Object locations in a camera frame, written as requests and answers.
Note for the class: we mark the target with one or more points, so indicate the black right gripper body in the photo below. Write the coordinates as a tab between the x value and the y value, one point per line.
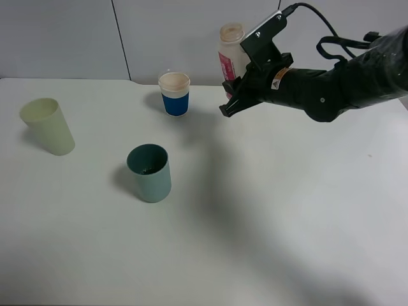
259	81

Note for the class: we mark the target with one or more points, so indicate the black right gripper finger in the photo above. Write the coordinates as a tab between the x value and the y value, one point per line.
234	88
237	104

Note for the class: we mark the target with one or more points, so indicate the clear bottle with pink label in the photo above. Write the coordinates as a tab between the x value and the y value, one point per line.
232	58

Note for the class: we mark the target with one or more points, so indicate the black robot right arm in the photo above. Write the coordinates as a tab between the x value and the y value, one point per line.
376	76

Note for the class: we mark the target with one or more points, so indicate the blue sleeved paper cup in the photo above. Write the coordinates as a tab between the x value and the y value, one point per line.
174	86

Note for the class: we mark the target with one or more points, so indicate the teal green plastic cup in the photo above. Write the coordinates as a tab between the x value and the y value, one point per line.
150	166

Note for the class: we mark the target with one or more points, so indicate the pale yellow plastic cup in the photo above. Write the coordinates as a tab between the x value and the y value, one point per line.
46	122

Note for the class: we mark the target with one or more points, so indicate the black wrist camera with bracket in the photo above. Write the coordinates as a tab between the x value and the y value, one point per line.
258	43

